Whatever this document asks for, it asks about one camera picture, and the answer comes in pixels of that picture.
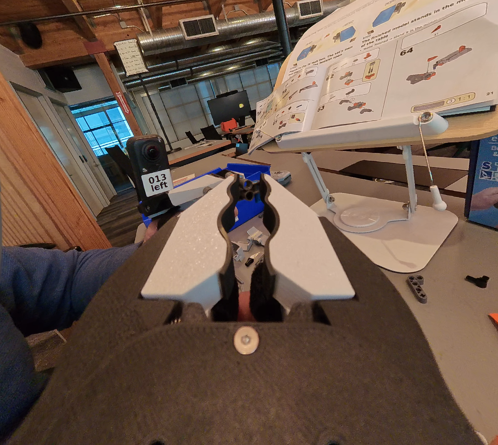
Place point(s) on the small black piece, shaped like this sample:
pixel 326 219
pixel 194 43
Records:
pixel 476 281

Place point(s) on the white red label sheet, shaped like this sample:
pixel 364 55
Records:
pixel 183 181

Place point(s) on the silver air duct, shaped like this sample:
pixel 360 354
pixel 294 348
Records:
pixel 241 27

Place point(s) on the black desk chair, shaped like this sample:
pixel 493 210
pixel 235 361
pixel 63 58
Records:
pixel 211 132
pixel 193 137

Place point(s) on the black floor stand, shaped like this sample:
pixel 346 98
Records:
pixel 155 114

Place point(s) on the instruction booklet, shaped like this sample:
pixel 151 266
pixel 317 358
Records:
pixel 389 63

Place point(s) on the brown background table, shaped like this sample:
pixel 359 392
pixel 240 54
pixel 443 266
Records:
pixel 202 151

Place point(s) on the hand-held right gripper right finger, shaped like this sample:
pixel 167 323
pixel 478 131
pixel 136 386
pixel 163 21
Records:
pixel 311 258

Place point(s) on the orange crate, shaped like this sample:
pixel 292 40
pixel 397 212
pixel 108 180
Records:
pixel 228 125

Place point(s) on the white air vent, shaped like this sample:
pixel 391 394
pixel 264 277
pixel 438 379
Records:
pixel 198 27
pixel 310 8

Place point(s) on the black wall screen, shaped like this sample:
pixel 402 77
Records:
pixel 62 79

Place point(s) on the person's left hand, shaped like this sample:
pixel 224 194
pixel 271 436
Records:
pixel 149 233

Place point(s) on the dark blue robot kit box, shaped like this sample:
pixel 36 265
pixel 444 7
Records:
pixel 484 180

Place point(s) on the paned window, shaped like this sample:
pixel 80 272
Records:
pixel 101 130

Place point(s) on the white paper sign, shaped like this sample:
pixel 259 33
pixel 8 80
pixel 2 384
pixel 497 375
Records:
pixel 131 58

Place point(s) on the blue tagged storage bin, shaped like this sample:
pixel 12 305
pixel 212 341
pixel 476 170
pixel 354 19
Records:
pixel 249 169

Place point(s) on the black monitor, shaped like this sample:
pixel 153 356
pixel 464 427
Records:
pixel 229 106

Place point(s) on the white book stand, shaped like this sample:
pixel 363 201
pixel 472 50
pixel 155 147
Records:
pixel 389 231

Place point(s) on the grey flat panel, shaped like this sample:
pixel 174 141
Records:
pixel 256 237

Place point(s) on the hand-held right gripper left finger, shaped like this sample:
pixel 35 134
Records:
pixel 186 258

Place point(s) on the grey electronic module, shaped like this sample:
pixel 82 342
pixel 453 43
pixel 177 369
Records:
pixel 281 177

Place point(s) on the person's left forearm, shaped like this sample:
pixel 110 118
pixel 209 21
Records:
pixel 70 281

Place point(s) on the person's blue sweater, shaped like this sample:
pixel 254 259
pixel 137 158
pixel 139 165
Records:
pixel 15 367

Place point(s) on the black ceiling pole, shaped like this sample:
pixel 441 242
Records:
pixel 277 1

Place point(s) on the orange wedge panel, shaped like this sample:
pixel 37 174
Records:
pixel 494 320

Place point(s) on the wooden post with red sign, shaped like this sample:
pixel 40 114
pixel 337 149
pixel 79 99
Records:
pixel 116 95

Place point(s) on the dark grey double-hole connector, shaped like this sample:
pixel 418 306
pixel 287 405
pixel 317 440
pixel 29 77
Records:
pixel 249 194

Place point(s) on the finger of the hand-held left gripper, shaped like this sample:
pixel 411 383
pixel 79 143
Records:
pixel 186 196

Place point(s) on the dark grey three-hole beam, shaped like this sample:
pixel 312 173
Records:
pixel 417 289

